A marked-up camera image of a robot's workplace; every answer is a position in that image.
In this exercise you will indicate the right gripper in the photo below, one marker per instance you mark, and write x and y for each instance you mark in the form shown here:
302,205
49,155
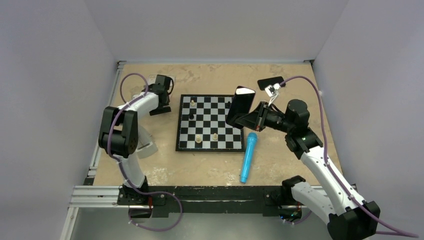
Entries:
256,120

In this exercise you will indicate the black phone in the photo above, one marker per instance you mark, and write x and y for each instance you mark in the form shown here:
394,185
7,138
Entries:
264,83

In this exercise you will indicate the white phone case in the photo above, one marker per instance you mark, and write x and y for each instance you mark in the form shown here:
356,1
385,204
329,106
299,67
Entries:
152,79

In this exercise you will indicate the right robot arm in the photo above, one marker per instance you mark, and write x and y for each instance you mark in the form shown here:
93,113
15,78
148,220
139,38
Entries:
347,215

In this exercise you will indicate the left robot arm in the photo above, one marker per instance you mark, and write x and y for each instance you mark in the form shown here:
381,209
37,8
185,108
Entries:
124,140

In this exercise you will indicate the blue toy microphone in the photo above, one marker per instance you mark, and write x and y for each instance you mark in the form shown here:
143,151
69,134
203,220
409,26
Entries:
248,156

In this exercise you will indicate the black white chessboard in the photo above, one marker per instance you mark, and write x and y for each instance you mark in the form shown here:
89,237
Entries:
209,117

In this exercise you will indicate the white chess piece bottom left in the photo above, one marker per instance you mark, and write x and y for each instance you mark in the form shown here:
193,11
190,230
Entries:
198,138

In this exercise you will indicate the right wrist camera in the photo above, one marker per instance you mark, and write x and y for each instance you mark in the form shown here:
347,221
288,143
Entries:
273,92

